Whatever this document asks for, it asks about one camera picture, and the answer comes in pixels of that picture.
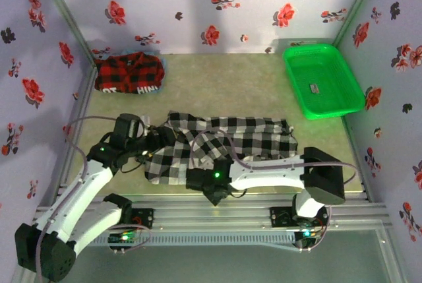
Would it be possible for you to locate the black and white plaid shirt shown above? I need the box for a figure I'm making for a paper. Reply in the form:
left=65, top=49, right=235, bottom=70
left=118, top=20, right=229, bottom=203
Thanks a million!
left=144, top=110, right=299, bottom=187

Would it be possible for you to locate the lavender right arm cable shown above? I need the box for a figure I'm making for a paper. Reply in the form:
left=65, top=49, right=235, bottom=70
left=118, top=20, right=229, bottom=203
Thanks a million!
left=189, top=129, right=359, bottom=253

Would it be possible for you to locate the grey slotted cable duct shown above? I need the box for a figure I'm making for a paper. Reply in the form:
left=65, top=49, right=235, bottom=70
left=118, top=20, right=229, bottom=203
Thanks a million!
left=78, top=232, right=296, bottom=248

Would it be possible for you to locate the right controller circuit board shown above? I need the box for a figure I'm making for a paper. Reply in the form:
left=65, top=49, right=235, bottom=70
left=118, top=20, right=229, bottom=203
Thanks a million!
left=295, top=229, right=322, bottom=241

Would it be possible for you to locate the aluminium corner post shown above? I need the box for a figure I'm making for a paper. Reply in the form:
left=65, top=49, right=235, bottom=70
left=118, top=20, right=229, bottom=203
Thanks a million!
left=332, top=0, right=386, bottom=47
left=31, top=0, right=98, bottom=65

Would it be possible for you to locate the aluminium rail frame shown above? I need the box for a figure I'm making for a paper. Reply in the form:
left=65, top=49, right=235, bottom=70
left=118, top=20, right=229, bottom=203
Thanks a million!
left=31, top=193, right=393, bottom=231

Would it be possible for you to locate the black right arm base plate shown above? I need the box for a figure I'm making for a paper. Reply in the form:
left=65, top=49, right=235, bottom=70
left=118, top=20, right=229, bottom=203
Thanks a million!
left=269, top=206, right=330, bottom=230

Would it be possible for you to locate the left controller circuit board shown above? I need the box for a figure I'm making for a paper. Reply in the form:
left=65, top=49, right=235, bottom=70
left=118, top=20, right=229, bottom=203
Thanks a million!
left=108, top=232, right=139, bottom=244

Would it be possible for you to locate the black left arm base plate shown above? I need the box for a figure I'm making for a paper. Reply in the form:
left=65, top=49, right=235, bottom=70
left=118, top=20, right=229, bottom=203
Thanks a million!
left=130, top=208, right=156, bottom=231

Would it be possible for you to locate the red and black plaid shirt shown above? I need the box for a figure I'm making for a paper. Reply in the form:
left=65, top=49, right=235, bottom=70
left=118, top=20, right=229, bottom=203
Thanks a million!
left=94, top=51, right=166, bottom=96

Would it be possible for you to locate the thin black left camera cable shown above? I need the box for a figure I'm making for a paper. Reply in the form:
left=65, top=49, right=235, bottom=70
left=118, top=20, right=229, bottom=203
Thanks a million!
left=119, top=156, right=146, bottom=174

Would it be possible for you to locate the green plastic basket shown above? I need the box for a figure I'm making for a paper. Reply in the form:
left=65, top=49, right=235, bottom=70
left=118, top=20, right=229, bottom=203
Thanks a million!
left=282, top=43, right=367, bottom=121

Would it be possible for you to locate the aluminium side rail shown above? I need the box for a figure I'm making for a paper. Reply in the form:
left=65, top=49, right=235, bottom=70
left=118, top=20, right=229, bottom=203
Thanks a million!
left=51, top=63, right=100, bottom=206
left=340, top=113, right=372, bottom=203

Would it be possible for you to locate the controller circuit board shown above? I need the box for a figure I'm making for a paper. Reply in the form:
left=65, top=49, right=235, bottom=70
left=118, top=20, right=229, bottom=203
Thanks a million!
left=108, top=232, right=139, bottom=244
left=295, top=229, right=322, bottom=241

